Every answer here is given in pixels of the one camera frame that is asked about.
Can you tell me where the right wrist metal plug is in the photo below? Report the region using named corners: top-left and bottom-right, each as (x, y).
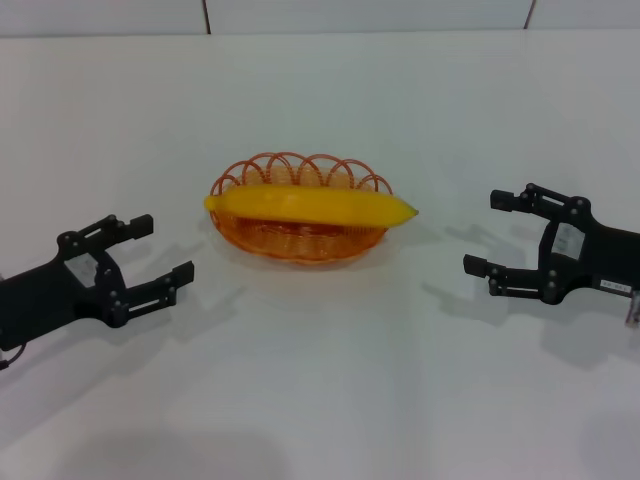
top-left (624, 288), bottom-right (640, 329)

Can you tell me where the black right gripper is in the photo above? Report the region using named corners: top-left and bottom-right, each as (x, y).
top-left (463, 182), bottom-right (640, 306)

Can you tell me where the yellow banana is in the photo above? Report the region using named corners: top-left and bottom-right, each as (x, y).
top-left (203, 185), bottom-right (420, 229)

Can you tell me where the orange woven plastic basket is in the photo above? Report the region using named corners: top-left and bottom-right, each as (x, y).
top-left (207, 150), bottom-right (394, 262)

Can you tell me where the left wrist cable with plug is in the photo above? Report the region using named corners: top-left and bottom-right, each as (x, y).
top-left (0, 344), bottom-right (26, 372)

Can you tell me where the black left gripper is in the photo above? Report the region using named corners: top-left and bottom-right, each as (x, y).
top-left (0, 213), bottom-right (195, 351)

